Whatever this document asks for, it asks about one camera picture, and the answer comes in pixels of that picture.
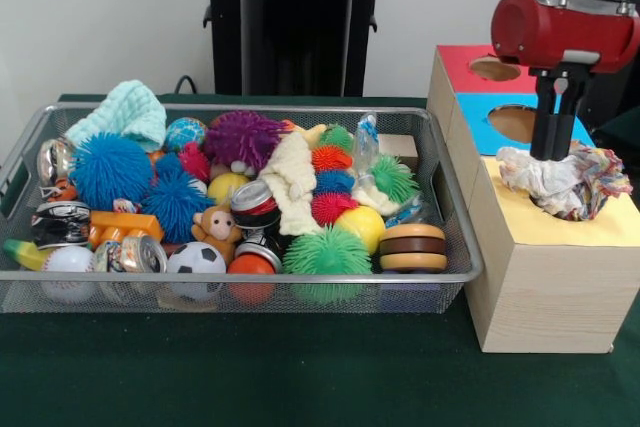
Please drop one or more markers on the multicoloured patterned cloth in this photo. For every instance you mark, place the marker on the multicoloured patterned cloth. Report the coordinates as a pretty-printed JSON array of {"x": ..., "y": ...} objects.
[{"x": 560, "y": 187}]

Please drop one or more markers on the cream knitted cloth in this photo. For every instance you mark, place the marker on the cream knitted cloth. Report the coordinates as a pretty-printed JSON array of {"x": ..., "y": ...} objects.
[{"x": 295, "y": 172}]

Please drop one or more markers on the silver mesh bin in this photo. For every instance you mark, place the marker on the silver mesh bin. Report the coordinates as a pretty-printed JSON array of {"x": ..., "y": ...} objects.
[{"x": 450, "y": 292}]

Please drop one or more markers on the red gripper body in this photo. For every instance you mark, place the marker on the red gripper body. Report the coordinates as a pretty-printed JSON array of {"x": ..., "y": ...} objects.
[{"x": 560, "y": 34}]

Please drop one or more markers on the black and white soccer ball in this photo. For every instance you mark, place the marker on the black and white soccer ball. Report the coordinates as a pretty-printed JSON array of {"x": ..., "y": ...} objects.
[{"x": 195, "y": 259}]

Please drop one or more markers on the purple spiky ball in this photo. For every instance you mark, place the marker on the purple spiky ball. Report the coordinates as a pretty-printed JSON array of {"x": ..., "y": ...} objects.
[{"x": 240, "y": 137}]

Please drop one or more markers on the mint green knitted cloth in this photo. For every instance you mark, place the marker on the mint green knitted cloth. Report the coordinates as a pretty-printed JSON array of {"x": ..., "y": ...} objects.
[{"x": 130, "y": 112}]

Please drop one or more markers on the white baseball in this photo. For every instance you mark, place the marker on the white baseball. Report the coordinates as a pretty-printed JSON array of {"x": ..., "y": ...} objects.
[{"x": 70, "y": 262}]

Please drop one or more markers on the wooden box with three holes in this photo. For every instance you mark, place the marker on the wooden box with three holes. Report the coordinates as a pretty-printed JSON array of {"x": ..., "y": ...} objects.
[{"x": 550, "y": 297}]

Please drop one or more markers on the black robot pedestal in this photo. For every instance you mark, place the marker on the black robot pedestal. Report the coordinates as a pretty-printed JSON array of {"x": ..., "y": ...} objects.
[{"x": 290, "y": 22}]

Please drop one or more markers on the yellow and red ball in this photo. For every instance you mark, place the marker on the yellow and red ball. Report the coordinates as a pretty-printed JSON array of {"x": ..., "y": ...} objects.
[{"x": 362, "y": 227}]

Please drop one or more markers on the wooden burger toy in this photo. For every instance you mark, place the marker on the wooden burger toy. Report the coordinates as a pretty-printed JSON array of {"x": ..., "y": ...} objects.
[{"x": 412, "y": 247}]

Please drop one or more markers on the multicoloured spiky caterpillar toy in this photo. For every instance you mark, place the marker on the multicoloured spiky caterpillar toy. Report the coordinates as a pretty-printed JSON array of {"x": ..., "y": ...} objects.
[{"x": 332, "y": 182}]

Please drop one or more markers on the large green spiky ball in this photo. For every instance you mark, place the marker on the large green spiky ball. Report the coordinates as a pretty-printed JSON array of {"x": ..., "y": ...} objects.
[{"x": 325, "y": 252}]

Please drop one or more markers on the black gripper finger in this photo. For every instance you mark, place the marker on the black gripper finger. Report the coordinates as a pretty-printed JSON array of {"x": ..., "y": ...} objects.
[
  {"x": 564, "y": 137},
  {"x": 542, "y": 132}
]

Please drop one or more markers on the large blue spiky ball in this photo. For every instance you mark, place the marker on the large blue spiky ball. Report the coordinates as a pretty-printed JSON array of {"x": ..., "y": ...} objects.
[{"x": 110, "y": 169}]

